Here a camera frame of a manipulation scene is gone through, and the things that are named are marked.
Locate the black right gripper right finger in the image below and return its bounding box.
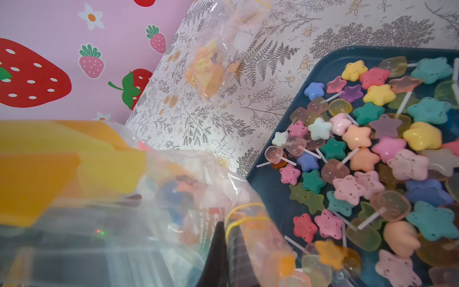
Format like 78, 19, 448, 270
227, 226, 260, 287

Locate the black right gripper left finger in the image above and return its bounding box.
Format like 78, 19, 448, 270
197, 221, 228, 287

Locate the ziploc bag with yellow duck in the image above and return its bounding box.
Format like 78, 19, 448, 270
1, 120, 296, 287

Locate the pile of colourful candies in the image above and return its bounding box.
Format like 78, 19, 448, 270
256, 55, 459, 287

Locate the clear ziploc candy bag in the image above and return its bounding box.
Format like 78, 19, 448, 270
185, 1, 276, 100

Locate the teal plastic tray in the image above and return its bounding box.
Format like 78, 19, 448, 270
246, 45, 459, 287

